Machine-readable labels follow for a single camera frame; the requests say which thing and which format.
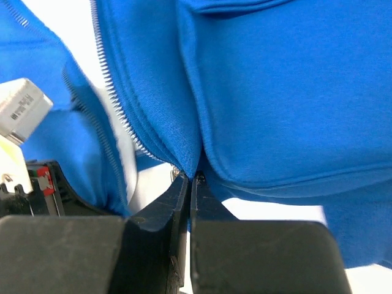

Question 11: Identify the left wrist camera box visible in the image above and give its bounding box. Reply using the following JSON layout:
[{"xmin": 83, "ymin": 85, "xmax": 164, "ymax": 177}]
[{"xmin": 1, "ymin": 78, "xmax": 53, "ymax": 145}]

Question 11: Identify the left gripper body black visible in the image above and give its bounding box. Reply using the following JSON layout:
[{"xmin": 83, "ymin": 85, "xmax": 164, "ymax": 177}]
[{"xmin": 1, "ymin": 160, "xmax": 114, "ymax": 216}]

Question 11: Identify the blue zip jacket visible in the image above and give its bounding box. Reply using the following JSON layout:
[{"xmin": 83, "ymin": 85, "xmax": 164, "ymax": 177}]
[{"xmin": 0, "ymin": 0, "xmax": 392, "ymax": 270}]

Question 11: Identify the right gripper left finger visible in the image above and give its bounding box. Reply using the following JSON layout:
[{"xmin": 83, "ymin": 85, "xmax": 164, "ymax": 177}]
[{"xmin": 110, "ymin": 173, "xmax": 189, "ymax": 294}]

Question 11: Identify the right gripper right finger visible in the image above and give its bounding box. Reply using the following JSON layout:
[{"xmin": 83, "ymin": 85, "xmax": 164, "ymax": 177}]
[{"xmin": 190, "ymin": 171, "xmax": 238, "ymax": 293}]

